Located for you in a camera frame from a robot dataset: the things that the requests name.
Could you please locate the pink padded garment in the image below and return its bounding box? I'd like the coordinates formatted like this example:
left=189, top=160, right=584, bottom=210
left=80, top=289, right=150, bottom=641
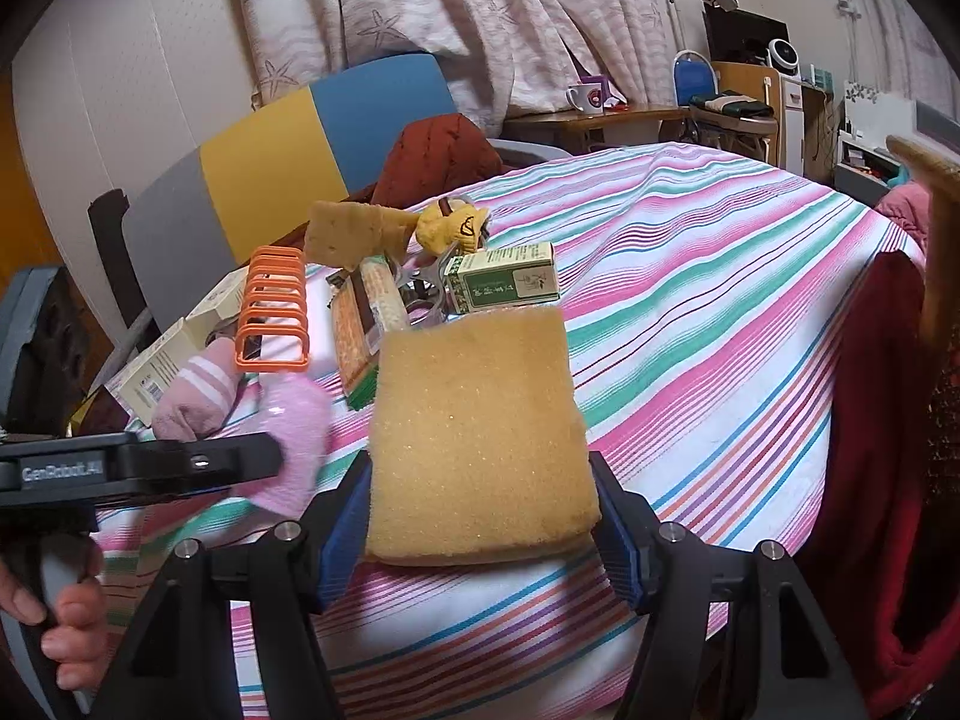
left=874, top=180, right=931, bottom=241

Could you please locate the small wooden cabinet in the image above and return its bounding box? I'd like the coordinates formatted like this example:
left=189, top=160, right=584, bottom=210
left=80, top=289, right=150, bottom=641
left=709, top=60, right=833, bottom=181

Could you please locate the yellow cloth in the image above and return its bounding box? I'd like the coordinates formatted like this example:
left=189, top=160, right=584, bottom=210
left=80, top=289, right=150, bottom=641
left=416, top=202, right=492, bottom=256

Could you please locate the white mug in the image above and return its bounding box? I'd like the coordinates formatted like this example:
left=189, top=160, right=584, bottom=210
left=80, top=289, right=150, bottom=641
left=564, top=82, right=607, bottom=117

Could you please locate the wooden side table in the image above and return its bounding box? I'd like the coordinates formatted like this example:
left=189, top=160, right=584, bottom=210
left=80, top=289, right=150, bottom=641
left=501, top=103, right=702, bottom=158

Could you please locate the cream paper box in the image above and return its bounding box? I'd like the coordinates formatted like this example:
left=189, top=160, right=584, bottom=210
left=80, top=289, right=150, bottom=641
left=105, top=274, right=256, bottom=421

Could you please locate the metal clip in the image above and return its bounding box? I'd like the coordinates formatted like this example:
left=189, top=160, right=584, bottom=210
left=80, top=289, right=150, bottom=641
left=394, top=236, right=458, bottom=327

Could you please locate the person's left hand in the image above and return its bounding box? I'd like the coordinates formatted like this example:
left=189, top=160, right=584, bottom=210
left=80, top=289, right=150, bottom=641
left=0, top=559, right=107, bottom=700

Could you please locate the starfish print curtain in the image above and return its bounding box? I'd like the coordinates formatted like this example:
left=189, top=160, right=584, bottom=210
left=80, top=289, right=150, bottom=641
left=229, top=0, right=680, bottom=143

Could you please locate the orange plastic rack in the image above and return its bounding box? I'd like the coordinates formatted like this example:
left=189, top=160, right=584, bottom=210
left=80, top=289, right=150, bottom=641
left=235, top=246, right=312, bottom=376

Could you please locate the yellow sponge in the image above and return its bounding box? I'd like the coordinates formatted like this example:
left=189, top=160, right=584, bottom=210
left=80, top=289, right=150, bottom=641
left=365, top=306, right=603, bottom=567

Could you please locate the white round fan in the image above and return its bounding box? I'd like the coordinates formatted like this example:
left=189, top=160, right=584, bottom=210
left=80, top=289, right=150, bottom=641
left=765, top=37, right=802, bottom=77

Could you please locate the dark red garment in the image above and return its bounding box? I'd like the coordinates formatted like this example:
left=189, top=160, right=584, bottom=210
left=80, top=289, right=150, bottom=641
left=795, top=247, right=960, bottom=720

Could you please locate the blue folding chair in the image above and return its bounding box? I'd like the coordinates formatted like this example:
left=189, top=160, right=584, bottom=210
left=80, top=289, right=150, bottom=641
left=673, top=50, right=717, bottom=107

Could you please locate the white leaf print panel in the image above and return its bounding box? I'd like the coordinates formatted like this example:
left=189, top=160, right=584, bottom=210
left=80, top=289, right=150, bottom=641
left=844, top=81, right=920, bottom=147

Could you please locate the grey yellow blue chair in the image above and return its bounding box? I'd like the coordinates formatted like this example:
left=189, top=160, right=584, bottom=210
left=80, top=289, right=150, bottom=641
left=86, top=52, right=575, bottom=395

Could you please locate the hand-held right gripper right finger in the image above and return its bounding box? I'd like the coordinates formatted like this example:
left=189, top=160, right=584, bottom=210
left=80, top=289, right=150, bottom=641
left=587, top=450, right=871, bottom=720

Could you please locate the green paper box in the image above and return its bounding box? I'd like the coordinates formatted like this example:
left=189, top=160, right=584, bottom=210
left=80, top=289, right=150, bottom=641
left=441, top=242, right=562, bottom=316

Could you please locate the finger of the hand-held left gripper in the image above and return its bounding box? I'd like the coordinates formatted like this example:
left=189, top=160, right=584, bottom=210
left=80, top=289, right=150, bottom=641
left=139, top=431, right=284, bottom=500

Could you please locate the black monitor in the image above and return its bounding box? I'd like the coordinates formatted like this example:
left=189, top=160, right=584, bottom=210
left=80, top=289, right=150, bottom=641
left=707, top=7, right=788, bottom=68

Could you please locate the rust red jacket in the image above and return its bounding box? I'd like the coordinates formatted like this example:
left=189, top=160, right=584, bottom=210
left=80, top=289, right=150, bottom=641
left=371, top=114, right=505, bottom=211

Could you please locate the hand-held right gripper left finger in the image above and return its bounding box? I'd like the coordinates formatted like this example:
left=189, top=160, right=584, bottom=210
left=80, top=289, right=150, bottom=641
left=94, top=452, right=374, bottom=720

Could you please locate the dark folded cloth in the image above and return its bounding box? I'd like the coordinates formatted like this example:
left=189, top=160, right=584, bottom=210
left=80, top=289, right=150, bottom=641
left=688, top=92, right=775, bottom=121

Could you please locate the pink striped sock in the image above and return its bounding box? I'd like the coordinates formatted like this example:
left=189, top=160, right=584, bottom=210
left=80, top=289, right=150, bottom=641
left=152, top=337, right=333, bottom=515

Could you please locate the wooden wardrobe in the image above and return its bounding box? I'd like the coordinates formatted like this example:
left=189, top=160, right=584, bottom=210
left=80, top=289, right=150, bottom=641
left=0, top=157, right=61, bottom=293

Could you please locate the wooden post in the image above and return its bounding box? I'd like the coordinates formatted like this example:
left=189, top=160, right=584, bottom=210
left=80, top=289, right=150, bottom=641
left=886, top=133, right=960, bottom=361

